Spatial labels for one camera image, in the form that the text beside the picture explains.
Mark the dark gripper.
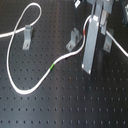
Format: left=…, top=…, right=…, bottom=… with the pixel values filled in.
left=86, top=0, right=114, bottom=35

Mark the left grey cable clip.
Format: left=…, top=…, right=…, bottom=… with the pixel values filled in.
left=22, top=25, right=33, bottom=50

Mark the grey cable clip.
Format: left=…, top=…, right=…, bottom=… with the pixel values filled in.
left=66, top=28, right=82, bottom=52
left=103, top=28, right=114, bottom=52
left=22, top=25, right=33, bottom=50

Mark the long grey gripper finger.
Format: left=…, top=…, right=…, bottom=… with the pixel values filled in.
left=82, top=16, right=99, bottom=74

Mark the middle grey cable clip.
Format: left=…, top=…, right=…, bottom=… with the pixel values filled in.
left=66, top=28, right=82, bottom=52

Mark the right grey cable clip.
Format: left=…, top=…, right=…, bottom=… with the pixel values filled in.
left=103, top=28, right=114, bottom=52

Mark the white cable with coloured marks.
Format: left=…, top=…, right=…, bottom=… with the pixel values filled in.
left=0, top=2, right=128, bottom=95

